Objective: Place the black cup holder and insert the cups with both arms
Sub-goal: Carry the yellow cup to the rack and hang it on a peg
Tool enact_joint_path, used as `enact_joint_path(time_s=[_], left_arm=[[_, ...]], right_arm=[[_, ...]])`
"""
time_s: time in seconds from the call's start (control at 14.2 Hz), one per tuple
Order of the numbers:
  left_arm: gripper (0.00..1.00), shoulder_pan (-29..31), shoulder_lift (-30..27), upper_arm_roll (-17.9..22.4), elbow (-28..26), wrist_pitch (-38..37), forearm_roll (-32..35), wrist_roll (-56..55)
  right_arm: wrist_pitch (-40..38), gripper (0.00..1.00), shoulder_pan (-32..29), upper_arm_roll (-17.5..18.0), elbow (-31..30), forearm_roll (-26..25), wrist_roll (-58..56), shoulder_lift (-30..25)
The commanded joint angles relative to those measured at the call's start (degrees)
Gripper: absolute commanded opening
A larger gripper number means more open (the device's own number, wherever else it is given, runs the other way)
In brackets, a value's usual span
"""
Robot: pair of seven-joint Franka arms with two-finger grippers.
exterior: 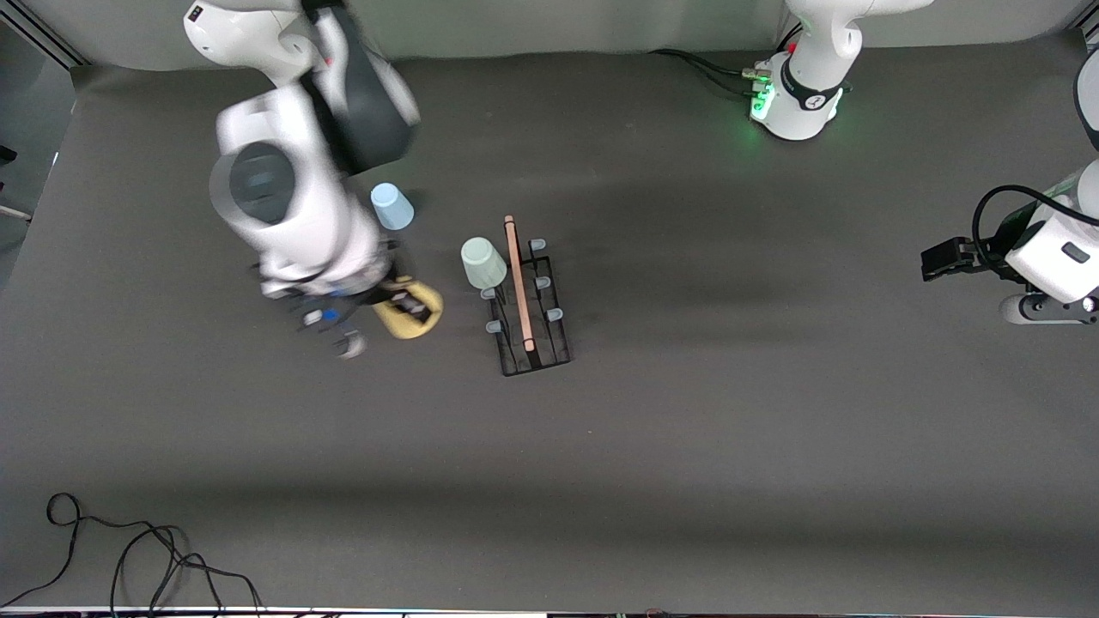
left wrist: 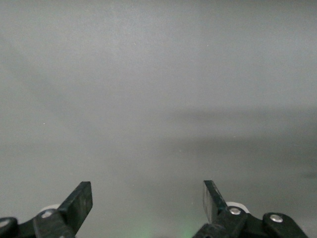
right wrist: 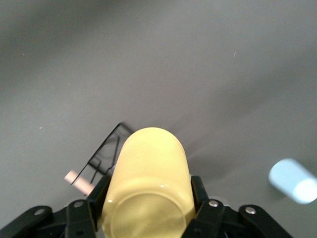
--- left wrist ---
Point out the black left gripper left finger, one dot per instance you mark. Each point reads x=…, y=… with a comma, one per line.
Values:
x=79, y=205

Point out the dark grey table mat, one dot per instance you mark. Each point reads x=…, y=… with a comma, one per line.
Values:
x=148, y=86

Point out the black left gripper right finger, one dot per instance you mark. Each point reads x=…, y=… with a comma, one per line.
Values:
x=214, y=205

